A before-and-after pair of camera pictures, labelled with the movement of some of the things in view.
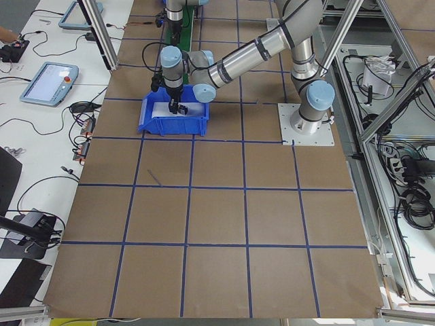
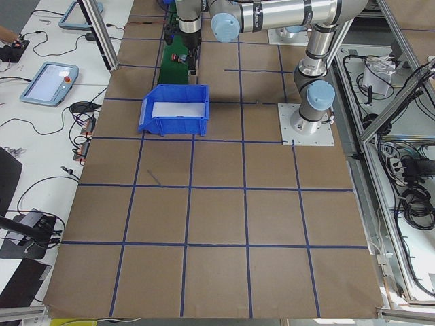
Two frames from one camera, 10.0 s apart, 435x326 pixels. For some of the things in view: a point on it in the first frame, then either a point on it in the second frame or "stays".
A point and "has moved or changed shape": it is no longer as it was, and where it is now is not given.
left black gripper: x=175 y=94 → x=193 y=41
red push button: x=183 y=109 has moved or changed shape
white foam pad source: x=162 y=109 stays
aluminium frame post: x=98 y=26 stays
